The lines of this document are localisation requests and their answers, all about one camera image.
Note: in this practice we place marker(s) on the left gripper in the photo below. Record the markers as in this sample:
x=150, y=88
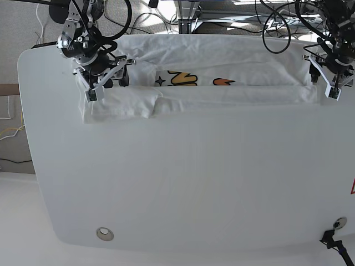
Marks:
x=342, y=68

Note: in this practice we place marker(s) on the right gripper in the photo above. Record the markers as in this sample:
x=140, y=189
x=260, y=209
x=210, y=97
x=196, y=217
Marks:
x=103, y=71

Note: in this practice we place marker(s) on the white printed T-shirt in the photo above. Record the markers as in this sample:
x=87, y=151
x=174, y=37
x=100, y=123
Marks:
x=184, y=73

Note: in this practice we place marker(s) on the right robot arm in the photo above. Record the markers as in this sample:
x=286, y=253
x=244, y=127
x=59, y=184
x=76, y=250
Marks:
x=83, y=42

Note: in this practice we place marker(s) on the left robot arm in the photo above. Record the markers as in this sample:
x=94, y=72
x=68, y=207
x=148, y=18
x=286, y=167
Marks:
x=335, y=46

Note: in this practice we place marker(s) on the red warning sticker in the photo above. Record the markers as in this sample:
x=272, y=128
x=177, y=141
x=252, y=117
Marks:
x=353, y=188

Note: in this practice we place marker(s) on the left table grommet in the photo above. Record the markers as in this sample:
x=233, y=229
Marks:
x=104, y=234

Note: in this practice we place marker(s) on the table grommet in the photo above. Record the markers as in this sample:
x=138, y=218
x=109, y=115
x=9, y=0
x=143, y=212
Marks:
x=104, y=234
x=340, y=223

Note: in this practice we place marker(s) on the right table grommet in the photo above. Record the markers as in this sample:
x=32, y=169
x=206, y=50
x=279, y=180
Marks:
x=340, y=223

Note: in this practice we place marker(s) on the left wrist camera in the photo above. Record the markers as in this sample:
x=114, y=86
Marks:
x=334, y=92

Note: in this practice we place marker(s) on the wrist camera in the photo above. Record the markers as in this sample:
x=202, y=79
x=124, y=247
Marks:
x=334, y=92
x=96, y=94

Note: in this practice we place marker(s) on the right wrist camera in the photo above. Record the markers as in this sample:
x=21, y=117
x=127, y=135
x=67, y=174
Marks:
x=96, y=94

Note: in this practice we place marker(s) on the aluminium table post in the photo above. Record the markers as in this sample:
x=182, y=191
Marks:
x=187, y=13

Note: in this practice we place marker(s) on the black clamp mount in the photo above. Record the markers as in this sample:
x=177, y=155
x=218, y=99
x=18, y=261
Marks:
x=330, y=243

